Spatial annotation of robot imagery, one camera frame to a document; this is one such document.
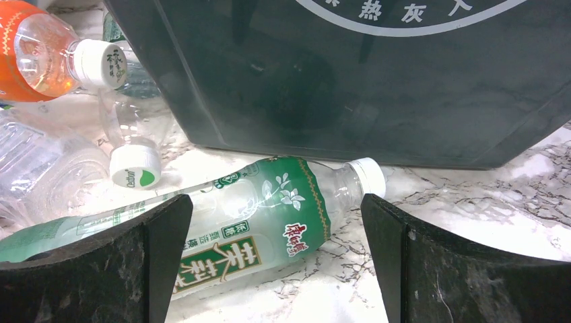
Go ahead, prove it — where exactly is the orange label clear bottle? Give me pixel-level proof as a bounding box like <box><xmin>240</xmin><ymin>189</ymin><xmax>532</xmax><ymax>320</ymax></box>
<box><xmin>1</xmin><ymin>1</ymin><xmax>127</xmax><ymax>102</ymax></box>

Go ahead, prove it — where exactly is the clear bottle green-white cap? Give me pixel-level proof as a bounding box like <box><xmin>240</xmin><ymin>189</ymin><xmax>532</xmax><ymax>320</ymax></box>
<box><xmin>98</xmin><ymin>84</ymin><xmax>174</xmax><ymax>189</ymax></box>

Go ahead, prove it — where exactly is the crushed clear water bottle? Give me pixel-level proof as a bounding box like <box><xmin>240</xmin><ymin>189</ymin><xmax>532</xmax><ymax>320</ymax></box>
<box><xmin>1</xmin><ymin>108</ymin><xmax>109</xmax><ymax>238</ymax></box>

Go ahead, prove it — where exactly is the green label tea bottle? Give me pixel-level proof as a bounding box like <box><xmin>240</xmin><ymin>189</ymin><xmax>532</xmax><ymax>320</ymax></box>
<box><xmin>0</xmin><ymin>156</ymin><xmax>387</xmax><ymax>301</ymax></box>

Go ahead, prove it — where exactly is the green label bottle by bin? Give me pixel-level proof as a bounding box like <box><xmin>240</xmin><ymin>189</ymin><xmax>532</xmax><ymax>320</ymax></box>
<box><xmin>102</xmin><ymin>8</ymin><xmax>160</xmax><ymax>99</ymax></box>

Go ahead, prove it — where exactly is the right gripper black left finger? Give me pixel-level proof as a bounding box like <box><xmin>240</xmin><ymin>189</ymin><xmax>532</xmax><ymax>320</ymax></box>
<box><xmin>1</xmin><ymin>195</ymin><xmax>193</xmax><ymax>322</ymax></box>

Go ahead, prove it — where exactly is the dark green plastic bin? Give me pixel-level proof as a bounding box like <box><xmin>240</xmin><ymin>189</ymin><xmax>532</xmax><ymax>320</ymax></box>
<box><xmin>106</xmin><ymin>0</ymin><xmax>570</xmax><ymax>170</ymax></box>

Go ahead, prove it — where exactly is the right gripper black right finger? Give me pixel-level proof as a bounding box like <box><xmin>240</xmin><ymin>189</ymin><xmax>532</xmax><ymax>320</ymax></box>
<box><xmin>361</xmin><ymin>194</ymin><xmax>570</xmax><ymax>322</ymax></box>

